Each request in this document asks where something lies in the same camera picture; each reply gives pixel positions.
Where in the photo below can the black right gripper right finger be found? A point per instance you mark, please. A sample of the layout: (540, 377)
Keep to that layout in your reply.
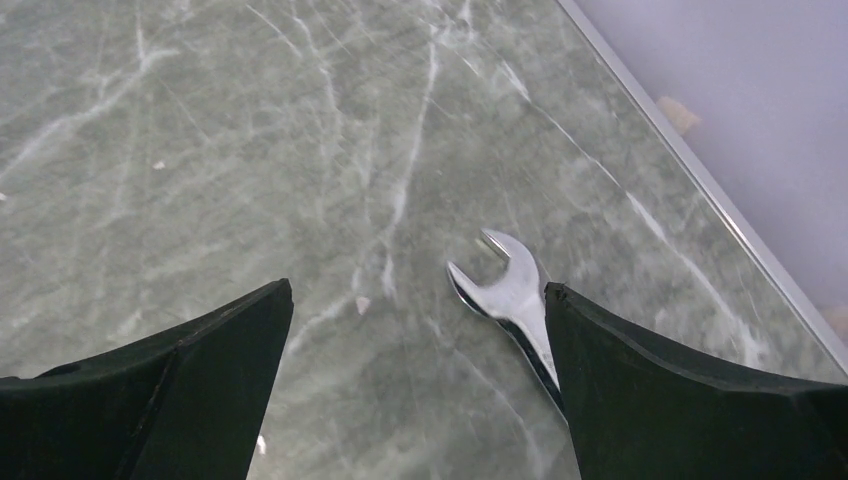
(642, 406)

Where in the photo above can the chrome open-end wrench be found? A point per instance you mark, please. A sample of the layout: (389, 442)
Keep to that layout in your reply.
(514, 302)

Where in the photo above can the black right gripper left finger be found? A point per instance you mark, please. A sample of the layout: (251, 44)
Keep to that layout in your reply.
(185, 403)

